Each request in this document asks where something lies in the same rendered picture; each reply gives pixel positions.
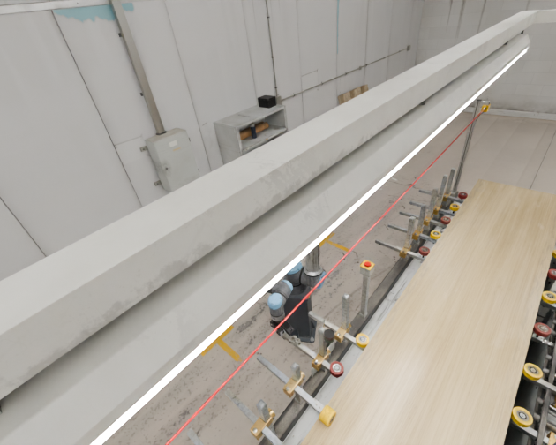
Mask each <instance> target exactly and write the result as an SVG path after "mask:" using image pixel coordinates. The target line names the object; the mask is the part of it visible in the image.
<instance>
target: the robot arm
mask: <svg viewBox="0 0 556 445"><path fill-rule="evenodd" d="M305 258H306V266H303V265H302V263H301V262H300V261H299V262H298V263H297V264H296V265H295V266H294V267H293V268H291V269H290V270H289V271H288V272H287V273H286V274H285V275H286V280H282V281H281V282H278V281H277V282H276V283H275V284H274V285H273V286H272V287H271V288H270V289H268V290H267V291H266V292H268V293H271V294H272V295H270V296H269V298H268V302H267V303H268V306H269V311H270V315H271V318H272V320H271V321H270V325H271V324H272V325H271V327H272V328H276V327H277V326H278V325H279V324H280V323H281V322H282V321H283V320H284V316H285V313H284V308H283V306H284V304H285V302H286V301H287V299H288V297H289V295H300V294H302V293H303V292H304V291H305V290H306V286H310V287H313V288H314V287H315V286H316V285H317V284H318V283H319V282H320V281H321V279H322V278H323V277H324V276H325V275H326V272H325V271H322V266H321V265H320V264H319V243H318V244H317V245H315V246H314V247H313V248H312V249H311V250H310V251H309V252H308V253H307V254H306V255H305ZM325 279H326V278H325ZM325 279H324V280H323V282H322V283H321V284H320V285H319V286H318V287H317V288H316V289H321V288H322V286H323V284H324V282H325ZM294 331H295V329H293V328H292V327H291V326H290V324H289V323H288V322H287V321H284V322H283V324H282V325H281V326H280V327H279V328H278V329H277V330H276V333H277V334H278V335H279V336H281V337H282V334H283V333H284V332H286V333H287V334H288V335H289V336H290V335H292V334H293V332H294Z"/></svg>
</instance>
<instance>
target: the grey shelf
mask: <svg viewBox="0 0 556 445"><path fill-rule="evenodd" d="M239 115H242V116H239ZM284 115H285V116H284ZM244 116H247V117H244ZM262 121H263V122H264V123H265V122H267V123H268V125H269V127H268V128H267V129H265V130H263V131H261V132H258V133H256V134H257V138H256V139H253V138H252V136H250V137H248V138H246V139H243V140H241V139H240V134H239V132H240V131H242V130H244V129H246V128H248V127H251V126H250V123H252V122H253V123H254V124H257V123H260V122H262ZM213 123H214V129H215V134H216V138H217V141H218V145H219V148H220V152H221V156H222V162H223V165H225V164H227V163H229V162H232V161H234V160H236V159H237V158H239V157H241V156H243V155H245V154H247V153H249V152H251V151H252V150H254V149H256V148H258V147H261V146H263V145H265V144H267V143H268V142H270V141H271V140H274V139H276V138H278V137H280V136H282V135H283V134H285V133H286V132H289V131H288V121H287V112H286V105H278V104H276V106H273V107H272V108H270V109H268V108H261V107H259V105H255V106H253V107H250V108H249V109H245V110H242V111H240V112H237V113H236V114H233V115H231V116H228V117H225V118H223V119H220V120H218V121H215V122H213ZM285 124H286V125H285ZM238 135H239V136H238ZM239 140H240V141H239ZM269 140H270V141H269Z"/></svg>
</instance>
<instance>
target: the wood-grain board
mask: <svg viewBox="0 0 556 445"><path fill-rule="evenodd" d="M555 242H556V195H555V194H551V193H547V192H539V191H534V190H531V189H526V188H521V187H517V186H512V185H505V184H501V183H496V182H492V181H487V180H483V179H478V181H477V183H476V184H475V186H474V187H473V188H472V190H471V191H470V193H469V195H468V196H467V198H466V199H465V201H464V202H463V203H462V205H461V206H460V208H459V209H458V211H457V212H456V214H455V216H454V217H453V219H452V220H451V222H450V223H449V225H448V226H447V227H446V229H445V230H444V232H443V233H442V235H441V236H440V238H439V239H438V241H437V242H436V244H435V245H434V247H433V248H432V249H431V251H430V252H429V254H428V255H427V257H426V258H425V260H424V262H423V263H422V265H421V266H420V268H419V269H418V271H417V272H416V273H415V275H414V276H413V278H412V279H411V281H410V282H409V284H408V285H407V287H406V288H405V290H404V291H403V293H402V295H401V296H400V297H399V298H398V300H397V301H396V303H395V304H394V306H393V308H392V309H391V311H390V312H389V314H388V315H387V317H386V318H385V319H384V321H383V322H382V324H381V325H380V327H379V329H378V330H377V331H376V333H375V334H374V336H373V337H372V339H371V341H370V342H369V343H368V344H367V346H366V347H365V349H364V351H363V352H362V354H361V355H360V357H359V358H358V360H357V362H356V363H355V365H353V367H352V368H351V370H350V371H349V373H348V375H347V376H346V378H345V379H344V380H343V382H342V384H341V385H340V387H339V388H338V389H337V390H336V392H335V393H334V395H333V397H332V398H331V400H330V401H329V403H328V404H327V405H328V406H330V407H331V408H332V409H333V410H335V411H336V415H335V418H334V421H333V423H332V424H331V425H330V426H329V427H327V426H326V425H324V424H323V423H322V422H321V421H320V420H319V419H317V421H316V422H315V424H314V425H313V427H312V428H311V430H310V431H309V433H308V434H307V435H306V436H305V438H304V440H303V441H302V443H301V444H300V445H503V444H504V440H505V437H506V433H507V428H508V424H509V420H510V417H511V413H512V410H513V406H514V402H515V397H516V393H517V389H518V386H519V382H520V379H521V375H522V369H523V366H524V362H525V359H526V355H527V351H528V348H529V344H530V339H531V335H532V331H533V328H534V324H535V320H536V317H537V311H538V308H539V304H540V300H541V297H542V293H543V289H544V286H545V280H546V277H547V273H548V269H549V266H550V262H551V258H552V252H553V249H554V246H555Z"/></svg>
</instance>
